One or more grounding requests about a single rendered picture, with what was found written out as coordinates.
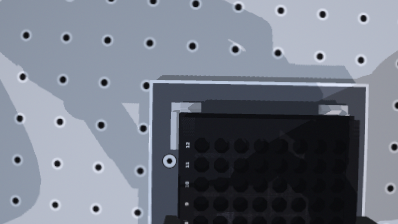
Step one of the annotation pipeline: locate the black well plate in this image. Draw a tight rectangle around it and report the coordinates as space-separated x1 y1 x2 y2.
178 113 360 224

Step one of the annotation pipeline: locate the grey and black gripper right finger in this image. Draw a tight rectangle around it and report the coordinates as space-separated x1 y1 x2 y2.
355 216 378 224

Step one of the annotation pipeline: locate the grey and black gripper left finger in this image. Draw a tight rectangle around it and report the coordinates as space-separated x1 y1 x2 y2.
164 215 181 224

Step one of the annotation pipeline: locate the grey plate nest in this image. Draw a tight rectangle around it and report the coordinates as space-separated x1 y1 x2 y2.
148 80 369 224

